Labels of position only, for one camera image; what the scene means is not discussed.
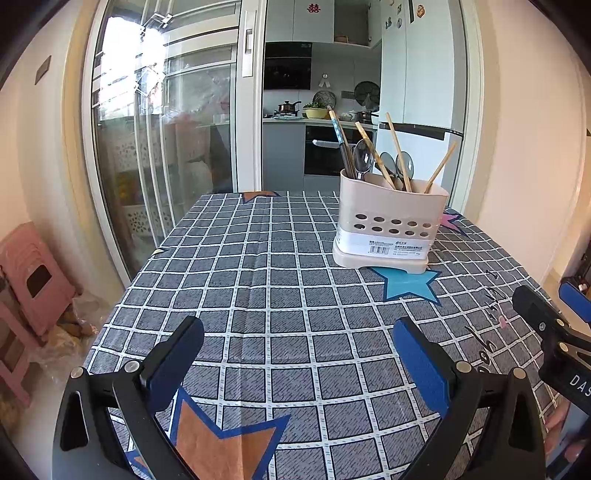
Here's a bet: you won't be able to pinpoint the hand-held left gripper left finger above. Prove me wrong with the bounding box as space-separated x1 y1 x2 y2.
52 315 205 480

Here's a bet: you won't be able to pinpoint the white upper kitchen cabinets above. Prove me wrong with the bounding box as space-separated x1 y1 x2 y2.
264 0 383 47

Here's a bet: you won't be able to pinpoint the pink plastic stool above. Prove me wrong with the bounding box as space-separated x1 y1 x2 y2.
0 222 78 339
0 300 34 408

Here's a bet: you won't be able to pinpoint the person's right hand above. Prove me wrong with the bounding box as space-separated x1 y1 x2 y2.
544 406 591 467

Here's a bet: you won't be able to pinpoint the grey kitchen counter cabinet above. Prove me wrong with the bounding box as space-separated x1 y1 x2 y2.
262 117 379 192

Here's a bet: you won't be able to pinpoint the clear plastic bag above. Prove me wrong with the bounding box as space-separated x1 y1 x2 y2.
28 295 112 366

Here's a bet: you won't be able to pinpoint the white lattice storage rack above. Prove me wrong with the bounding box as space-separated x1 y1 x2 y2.
113 134 177 241

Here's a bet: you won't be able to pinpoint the round black hanging strainer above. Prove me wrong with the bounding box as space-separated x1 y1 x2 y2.
355 80 380 107

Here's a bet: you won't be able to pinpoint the black built-in oven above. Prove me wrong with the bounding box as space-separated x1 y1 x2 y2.
304 124 378 177

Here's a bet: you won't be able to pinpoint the white refrigerator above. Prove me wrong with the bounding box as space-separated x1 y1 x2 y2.
376 0 465 209

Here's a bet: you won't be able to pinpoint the black range hood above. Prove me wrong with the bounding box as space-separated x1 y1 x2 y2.
264 41 313 90

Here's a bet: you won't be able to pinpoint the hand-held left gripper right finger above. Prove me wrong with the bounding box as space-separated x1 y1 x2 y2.
392 316 548 480

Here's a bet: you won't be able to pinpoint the checked star tablecloth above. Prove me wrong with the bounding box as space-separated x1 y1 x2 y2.
85 190 566 480

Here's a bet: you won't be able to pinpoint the wall switch plate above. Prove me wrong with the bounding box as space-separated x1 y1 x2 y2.
34 55 53 85

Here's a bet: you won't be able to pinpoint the dark object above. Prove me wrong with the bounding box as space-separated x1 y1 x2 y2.
561 225 591 289

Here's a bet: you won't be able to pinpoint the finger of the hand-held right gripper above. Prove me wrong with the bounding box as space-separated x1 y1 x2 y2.
558 281 591 309
512 285 572 343

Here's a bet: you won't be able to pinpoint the beige plastic utensil holder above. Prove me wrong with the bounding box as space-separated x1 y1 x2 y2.
332 168 450 275

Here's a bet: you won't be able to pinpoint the sliding glass door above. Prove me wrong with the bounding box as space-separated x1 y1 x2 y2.
88 0 266 287

